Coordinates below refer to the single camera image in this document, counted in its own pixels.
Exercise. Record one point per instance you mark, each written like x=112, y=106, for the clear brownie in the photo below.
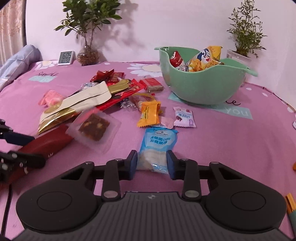
x=94, y=129

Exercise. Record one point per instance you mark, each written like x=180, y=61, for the green plastic bowl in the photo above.
x=211, y=86

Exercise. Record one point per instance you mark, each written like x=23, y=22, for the dark red packet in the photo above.
x=46, y=146

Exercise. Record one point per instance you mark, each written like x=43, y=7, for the yellow red bread packet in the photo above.
x=143, y=100

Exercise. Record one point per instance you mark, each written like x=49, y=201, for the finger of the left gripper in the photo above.
x=11, y=137
x=12, y=160

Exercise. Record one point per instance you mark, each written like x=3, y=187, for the red foil candy packet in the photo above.
x=110, y=77

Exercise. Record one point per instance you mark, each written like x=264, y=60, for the leafy plant in glass vase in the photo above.
x=84, y=18

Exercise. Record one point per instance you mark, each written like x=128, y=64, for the white digital clock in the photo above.
x=66, y=58

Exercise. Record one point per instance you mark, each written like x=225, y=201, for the yellow corn snack bag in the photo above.
x=207, y=58

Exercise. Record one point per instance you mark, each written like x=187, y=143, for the large red white snack bag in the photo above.
x=177, y=62

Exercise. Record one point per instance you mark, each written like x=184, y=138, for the pink floral tablecloth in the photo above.
x=253, y=134

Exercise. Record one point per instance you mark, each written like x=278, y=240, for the white marshmallow snack pack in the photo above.
x=87, y=85

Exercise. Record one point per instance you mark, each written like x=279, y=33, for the red wrapped wafer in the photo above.
x=151, y=85

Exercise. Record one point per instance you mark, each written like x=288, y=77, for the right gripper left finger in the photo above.
x=115, y=171

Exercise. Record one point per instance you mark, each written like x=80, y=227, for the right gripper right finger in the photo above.
x=186, y=170

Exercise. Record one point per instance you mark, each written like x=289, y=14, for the orange small snack packet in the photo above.
x=149, y=114

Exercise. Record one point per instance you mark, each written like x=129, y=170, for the pink serrated small packet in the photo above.
x=166, y=122

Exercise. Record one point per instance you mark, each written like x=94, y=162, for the small plant in white pot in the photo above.
x=246, y=31

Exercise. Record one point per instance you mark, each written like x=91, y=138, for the pink snack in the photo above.
x=51, y=98

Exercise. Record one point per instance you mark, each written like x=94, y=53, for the white purple candy packet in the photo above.
x=184, y=118

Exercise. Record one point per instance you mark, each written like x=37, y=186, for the beige gold pouch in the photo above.
x=73, y=105

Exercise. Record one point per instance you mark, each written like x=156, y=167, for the grey blue folded cloth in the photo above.
x=18, y=64

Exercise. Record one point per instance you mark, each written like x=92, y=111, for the blue white rice cracker pack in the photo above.
x=153, y=151

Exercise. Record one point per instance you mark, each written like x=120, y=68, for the blue foil chocolate ball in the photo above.
x=128, y=104

